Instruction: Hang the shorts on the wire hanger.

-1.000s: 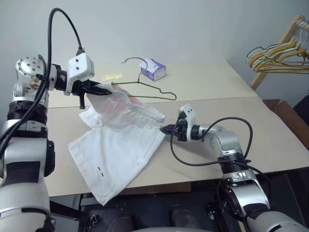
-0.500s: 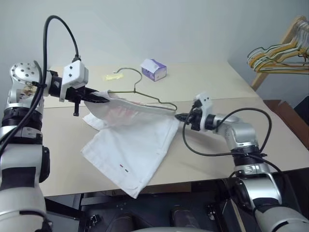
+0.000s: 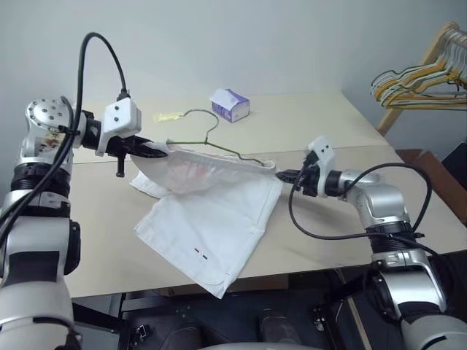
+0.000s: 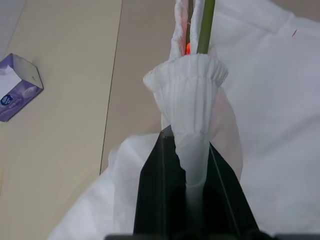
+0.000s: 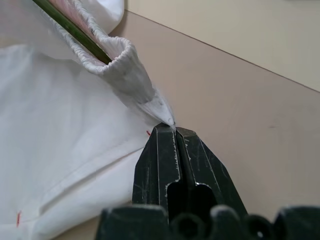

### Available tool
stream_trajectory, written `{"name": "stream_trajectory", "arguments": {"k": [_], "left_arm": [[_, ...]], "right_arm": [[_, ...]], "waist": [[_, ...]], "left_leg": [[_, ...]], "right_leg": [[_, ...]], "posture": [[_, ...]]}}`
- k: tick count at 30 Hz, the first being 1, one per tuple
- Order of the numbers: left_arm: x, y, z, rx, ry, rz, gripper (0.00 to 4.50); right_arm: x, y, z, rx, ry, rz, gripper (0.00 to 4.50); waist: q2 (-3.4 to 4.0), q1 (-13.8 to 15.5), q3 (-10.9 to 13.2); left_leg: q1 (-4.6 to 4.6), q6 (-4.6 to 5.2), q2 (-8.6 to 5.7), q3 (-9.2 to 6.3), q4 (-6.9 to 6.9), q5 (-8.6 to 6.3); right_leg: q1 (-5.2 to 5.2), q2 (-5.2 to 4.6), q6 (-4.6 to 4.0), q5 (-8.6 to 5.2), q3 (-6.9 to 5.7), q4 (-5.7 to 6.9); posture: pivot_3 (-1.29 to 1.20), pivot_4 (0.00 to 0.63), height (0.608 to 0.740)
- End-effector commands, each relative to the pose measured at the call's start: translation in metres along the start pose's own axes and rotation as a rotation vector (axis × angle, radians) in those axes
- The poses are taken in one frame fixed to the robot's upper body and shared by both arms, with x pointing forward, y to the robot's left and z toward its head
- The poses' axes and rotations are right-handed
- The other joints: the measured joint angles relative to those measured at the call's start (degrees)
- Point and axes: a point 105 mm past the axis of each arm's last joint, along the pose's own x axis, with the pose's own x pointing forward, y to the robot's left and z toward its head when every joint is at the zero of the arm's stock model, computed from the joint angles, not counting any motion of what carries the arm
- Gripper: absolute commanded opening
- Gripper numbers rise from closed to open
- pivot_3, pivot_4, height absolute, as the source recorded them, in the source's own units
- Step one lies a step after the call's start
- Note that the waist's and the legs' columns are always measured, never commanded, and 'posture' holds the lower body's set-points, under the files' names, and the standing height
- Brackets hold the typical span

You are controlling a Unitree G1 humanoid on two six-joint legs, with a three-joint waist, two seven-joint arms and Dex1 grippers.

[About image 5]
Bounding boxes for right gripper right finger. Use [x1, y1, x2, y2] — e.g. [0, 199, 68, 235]
[175, 127, 249, 221]

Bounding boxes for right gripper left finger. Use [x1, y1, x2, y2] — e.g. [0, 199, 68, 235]
[131, 124, 182, 223]

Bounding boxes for white shorts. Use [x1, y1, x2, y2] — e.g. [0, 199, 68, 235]
[0, 0, 177, 240]

